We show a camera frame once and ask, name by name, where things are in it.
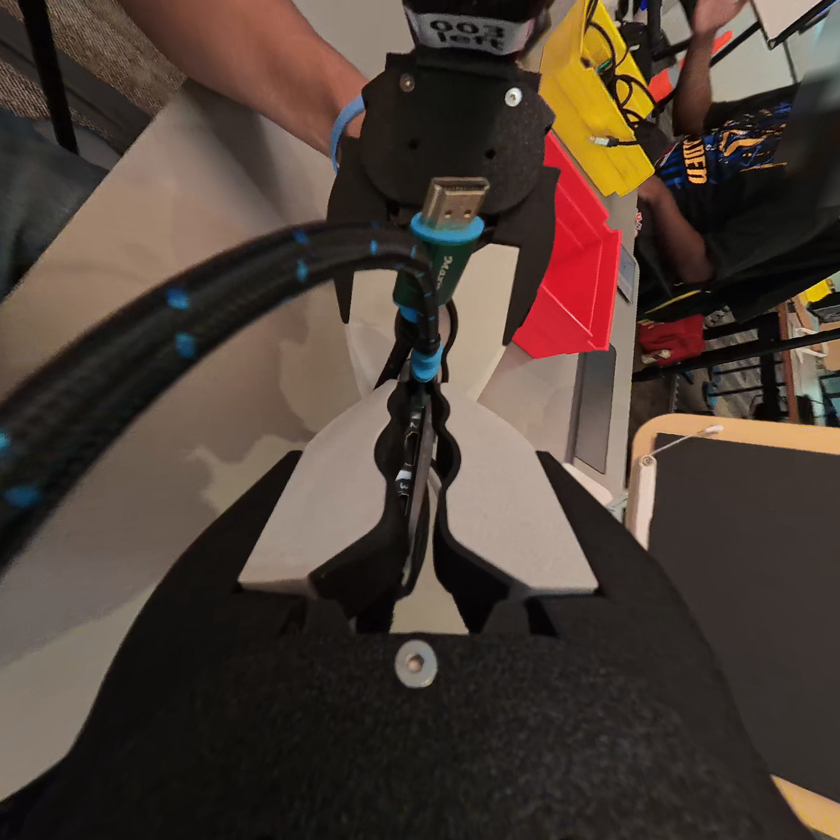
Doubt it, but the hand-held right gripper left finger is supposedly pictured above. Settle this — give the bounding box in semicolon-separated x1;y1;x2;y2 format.
237;381;408;631

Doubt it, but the blue wristband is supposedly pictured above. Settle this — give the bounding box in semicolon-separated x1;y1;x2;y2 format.
329;99;371;172

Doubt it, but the red plastic bin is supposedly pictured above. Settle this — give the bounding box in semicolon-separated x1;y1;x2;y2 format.
510;132;624;362

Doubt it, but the person's left forearm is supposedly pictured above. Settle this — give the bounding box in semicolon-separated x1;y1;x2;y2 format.
125;0;371;156

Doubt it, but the tablet stand with dark board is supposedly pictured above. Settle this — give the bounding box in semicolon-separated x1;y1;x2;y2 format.
628;414;840;804

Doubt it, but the black braided cable green plug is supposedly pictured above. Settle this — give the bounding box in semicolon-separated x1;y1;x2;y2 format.
0;175;493;631

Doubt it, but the black metal pole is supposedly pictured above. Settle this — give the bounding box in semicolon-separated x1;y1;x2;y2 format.
16;0;69;119

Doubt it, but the yellow plastic bin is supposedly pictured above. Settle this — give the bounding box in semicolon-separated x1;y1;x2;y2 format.
541;0;657;198

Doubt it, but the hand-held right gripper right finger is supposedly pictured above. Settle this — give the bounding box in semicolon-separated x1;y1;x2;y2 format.
427;388;602;631

